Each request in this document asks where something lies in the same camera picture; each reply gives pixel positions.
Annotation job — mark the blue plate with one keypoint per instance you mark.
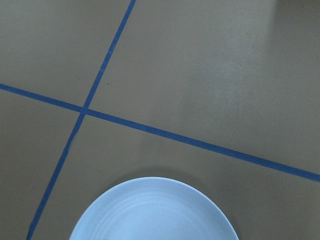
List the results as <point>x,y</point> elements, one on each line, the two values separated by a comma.
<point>153,208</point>

